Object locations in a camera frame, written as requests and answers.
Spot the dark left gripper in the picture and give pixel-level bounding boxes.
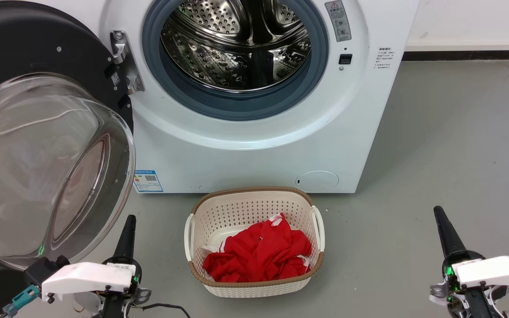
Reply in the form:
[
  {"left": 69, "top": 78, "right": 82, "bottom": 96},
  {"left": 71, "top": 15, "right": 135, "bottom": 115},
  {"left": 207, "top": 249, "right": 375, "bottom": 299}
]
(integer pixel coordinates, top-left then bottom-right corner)
[{"left": 101, "top": 215, "right": 151, "bottom": 318}]

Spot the grey warning sticker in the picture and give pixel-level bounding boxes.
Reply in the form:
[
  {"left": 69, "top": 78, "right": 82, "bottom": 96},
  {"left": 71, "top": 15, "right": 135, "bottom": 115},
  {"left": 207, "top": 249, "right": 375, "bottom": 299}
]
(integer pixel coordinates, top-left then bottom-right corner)
[{"left": 324, "top": 0, "right": 352, "bottom": 42}]

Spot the red garment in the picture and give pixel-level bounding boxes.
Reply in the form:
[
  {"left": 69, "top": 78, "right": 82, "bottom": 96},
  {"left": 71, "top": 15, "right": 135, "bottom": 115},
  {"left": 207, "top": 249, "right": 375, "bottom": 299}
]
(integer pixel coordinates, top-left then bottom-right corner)
[{"left": 203, "top": 213, "right": 312, "bottom": 283}]

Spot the blue energy label sticker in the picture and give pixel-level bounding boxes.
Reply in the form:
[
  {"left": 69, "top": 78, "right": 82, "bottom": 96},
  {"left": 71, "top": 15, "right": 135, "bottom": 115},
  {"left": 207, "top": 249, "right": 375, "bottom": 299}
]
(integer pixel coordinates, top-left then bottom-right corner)
[{"left": 133, "top": 169, "right": 164, "bottom": 193}]

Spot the teal cable connector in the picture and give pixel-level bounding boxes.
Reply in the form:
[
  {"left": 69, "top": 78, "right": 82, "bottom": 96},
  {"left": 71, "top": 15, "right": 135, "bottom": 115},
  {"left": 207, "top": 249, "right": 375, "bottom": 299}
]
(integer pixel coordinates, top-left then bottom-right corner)
[{"left": 3, "top": 285, "right": 42, "bottom": 318}]

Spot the steel perforated washer drum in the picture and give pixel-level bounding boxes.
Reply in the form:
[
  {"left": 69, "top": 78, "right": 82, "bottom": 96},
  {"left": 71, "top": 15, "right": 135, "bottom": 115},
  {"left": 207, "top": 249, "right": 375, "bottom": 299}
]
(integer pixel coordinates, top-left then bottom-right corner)
[{"left": 161, "top": 0, "right": 312, "bottom": 92}]

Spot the black round glass washer door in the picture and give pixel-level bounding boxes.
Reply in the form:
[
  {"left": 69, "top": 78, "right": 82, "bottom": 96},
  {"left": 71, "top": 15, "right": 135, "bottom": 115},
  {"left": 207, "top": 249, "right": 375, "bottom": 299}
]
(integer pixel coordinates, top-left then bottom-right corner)
[{"left": 0, "top": 0, "right": 137, "bottom": 318}]

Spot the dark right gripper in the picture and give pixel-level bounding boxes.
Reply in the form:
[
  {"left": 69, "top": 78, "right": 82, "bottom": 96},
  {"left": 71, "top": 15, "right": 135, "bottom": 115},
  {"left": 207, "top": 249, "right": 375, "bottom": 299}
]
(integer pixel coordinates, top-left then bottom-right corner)
[{"left": 430, "top": 206, "right": 507, "bottom": 318}]

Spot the metal door hinge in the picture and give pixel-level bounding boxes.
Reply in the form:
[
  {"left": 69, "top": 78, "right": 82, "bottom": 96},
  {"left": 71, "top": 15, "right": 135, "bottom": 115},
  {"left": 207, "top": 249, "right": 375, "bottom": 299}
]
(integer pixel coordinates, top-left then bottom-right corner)
[{"left": 110, "top": 30, "right": 145, "bottom": 94}]

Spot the black baseboard strip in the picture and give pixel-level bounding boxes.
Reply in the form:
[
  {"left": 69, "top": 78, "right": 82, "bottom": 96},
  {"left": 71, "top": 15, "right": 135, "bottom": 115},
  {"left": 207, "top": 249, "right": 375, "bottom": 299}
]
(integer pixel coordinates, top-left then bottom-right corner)
[{"left": 403, "top": 50, "right": 509, "bottom": 61}]

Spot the beige perforated laundry basket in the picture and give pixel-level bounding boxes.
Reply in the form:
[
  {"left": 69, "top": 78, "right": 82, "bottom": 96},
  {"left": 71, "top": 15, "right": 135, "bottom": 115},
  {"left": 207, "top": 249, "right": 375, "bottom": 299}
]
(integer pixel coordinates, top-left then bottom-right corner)
[{"left": 184, "top": 186, "right": 326, "bottom": 298}]

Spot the white front-load washing machine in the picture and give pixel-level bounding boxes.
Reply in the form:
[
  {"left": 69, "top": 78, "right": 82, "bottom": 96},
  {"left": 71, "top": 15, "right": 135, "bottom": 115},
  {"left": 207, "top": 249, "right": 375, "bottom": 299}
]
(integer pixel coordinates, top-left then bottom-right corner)
[{"left": 25, "top": 0, "right": 421, "bottom": 194}]

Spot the white round filter cover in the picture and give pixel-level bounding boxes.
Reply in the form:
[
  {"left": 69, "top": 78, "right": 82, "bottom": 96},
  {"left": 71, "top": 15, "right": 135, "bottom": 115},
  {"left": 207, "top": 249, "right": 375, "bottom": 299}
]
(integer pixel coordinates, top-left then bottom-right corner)
[{"left": 295, "top": 170, "right": 339, "bottom": 193}]

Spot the thin black cable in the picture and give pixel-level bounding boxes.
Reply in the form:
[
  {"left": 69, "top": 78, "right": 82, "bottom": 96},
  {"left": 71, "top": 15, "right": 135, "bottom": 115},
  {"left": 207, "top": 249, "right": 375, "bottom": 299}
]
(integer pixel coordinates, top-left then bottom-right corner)
[{"left": 131, "top": 303, "right": 192, "bottom": 318}]

